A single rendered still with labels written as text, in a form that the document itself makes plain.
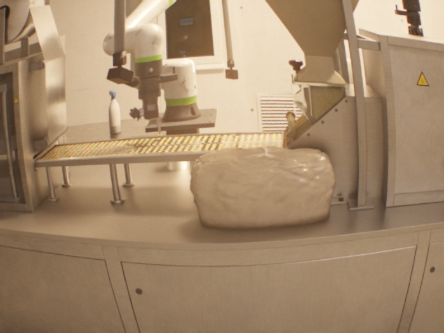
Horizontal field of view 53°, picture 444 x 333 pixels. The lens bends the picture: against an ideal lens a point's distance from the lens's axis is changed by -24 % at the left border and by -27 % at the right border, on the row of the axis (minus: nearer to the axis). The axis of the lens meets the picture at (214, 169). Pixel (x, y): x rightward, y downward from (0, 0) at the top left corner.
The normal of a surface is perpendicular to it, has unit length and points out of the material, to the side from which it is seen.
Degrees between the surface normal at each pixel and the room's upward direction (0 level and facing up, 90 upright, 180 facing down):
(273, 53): 90
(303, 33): 114
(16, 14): 90
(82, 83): 90
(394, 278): 90
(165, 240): 0
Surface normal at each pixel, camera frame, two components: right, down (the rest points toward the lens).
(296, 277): -0.13, 0.31
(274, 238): -0.07, -0.95
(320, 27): -0.09, 0.66
